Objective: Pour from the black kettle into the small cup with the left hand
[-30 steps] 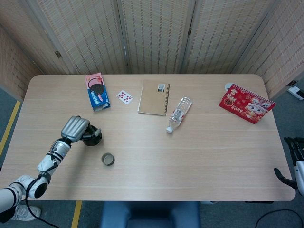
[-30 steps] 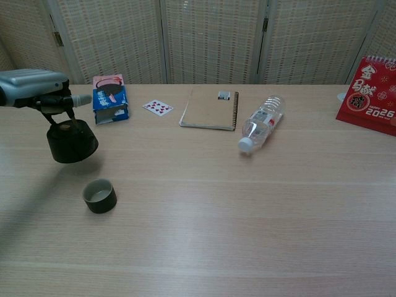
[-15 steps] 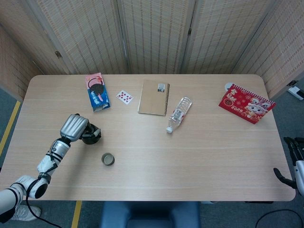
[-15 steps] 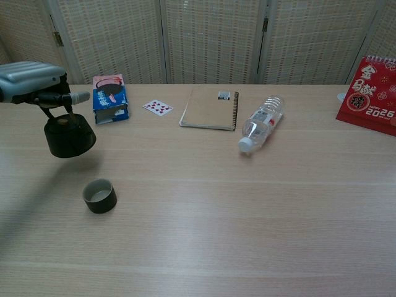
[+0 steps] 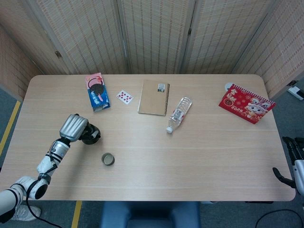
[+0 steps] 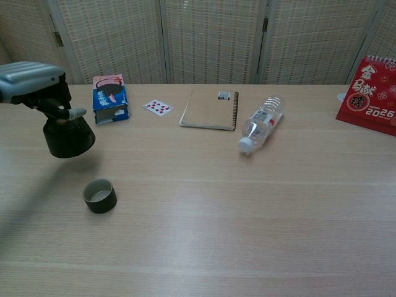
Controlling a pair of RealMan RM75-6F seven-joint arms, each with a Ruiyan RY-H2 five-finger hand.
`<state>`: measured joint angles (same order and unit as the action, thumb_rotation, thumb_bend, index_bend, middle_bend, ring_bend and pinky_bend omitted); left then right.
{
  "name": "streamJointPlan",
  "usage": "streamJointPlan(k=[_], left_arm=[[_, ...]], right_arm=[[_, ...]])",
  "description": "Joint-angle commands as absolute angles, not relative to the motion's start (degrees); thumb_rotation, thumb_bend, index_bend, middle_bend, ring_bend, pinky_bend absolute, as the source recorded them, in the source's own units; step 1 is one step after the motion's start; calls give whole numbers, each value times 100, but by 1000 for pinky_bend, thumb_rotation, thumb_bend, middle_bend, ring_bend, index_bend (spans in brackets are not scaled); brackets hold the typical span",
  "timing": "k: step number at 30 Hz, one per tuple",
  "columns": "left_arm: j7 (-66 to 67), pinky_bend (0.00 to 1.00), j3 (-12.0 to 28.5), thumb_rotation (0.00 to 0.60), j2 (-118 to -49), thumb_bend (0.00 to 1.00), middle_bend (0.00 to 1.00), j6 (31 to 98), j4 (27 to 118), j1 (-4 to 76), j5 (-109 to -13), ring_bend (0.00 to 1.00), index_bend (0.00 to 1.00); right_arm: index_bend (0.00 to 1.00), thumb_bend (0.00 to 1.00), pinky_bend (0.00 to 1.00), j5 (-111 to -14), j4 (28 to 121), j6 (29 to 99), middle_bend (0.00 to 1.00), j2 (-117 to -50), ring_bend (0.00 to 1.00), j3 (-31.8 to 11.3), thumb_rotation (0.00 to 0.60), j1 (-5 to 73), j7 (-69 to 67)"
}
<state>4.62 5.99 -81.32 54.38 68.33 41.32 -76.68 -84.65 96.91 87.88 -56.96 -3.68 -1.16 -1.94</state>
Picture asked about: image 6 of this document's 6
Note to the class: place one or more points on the clear plastic water bottle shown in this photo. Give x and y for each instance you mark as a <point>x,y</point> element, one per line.
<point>261,125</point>

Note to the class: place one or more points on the kraft spiral notebook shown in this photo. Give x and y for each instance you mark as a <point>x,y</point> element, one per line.
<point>208,109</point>

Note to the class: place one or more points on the red 2026 desk calendar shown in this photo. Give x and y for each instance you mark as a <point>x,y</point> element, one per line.
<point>371,96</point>

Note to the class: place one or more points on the hearts playing card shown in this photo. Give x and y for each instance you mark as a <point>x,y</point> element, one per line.
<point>157,107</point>

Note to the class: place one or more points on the small white round object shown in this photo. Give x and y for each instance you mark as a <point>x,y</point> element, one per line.
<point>341,97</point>

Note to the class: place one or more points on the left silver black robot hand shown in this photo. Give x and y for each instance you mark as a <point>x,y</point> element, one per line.
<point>28,79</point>

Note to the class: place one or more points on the woven bamboo folding screen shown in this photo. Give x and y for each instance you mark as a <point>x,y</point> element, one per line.
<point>210,40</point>

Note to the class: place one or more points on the dark green cup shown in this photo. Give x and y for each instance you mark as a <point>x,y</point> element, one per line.
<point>103,204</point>

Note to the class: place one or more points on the blue pink cookie box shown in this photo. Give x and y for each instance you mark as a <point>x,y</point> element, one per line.
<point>108,99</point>

